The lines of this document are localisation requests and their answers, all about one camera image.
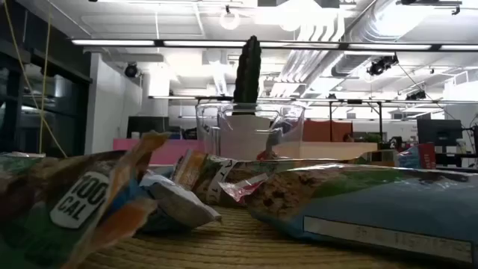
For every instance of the overhead light bar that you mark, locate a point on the overhead light bar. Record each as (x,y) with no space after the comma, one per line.
(112,42)

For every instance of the pink plastic bin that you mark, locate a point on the pink plastic bin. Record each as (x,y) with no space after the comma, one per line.
(157,151)

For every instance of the black background rig frame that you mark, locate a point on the black background rig frame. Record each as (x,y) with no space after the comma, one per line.
(380,119)

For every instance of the round woven straw placemat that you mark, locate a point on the round woven straw placemat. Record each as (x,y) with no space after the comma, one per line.
(231,243)

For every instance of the orange plastic bin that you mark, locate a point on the orange plastic bin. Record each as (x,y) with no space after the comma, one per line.
(328,150)

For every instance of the green orange-ended granola bar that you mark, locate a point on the green orange-ended granola bar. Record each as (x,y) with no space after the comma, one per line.
(18,154)
(74,201)

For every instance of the black computer monitor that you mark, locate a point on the black computer monitor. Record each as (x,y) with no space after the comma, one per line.
(438,132)

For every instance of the red-orange partition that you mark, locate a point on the red-orange partition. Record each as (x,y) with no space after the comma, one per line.
(328,130)

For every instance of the blue Chewy granola bar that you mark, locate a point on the blue Chewy granola bar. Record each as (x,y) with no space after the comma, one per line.
(179,205)

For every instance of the clear plastic bin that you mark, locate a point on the clear plastic bin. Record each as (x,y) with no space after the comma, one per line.
(287,123)

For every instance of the black ceiling spotlight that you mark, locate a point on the black ceiling spotlight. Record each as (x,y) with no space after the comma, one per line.
(131,70)

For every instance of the green cactus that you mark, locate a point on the green cactus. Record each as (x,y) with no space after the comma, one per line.
(247,74)

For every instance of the small green plant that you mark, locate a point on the small green plant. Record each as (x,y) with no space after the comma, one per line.
(372,138)

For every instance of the round ceiling lamp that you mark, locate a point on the round ceiling lamp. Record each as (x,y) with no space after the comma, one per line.
(229,28)

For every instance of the black hanging camera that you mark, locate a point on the black hanging camera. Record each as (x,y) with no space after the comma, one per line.
(381,65)
(416,96)

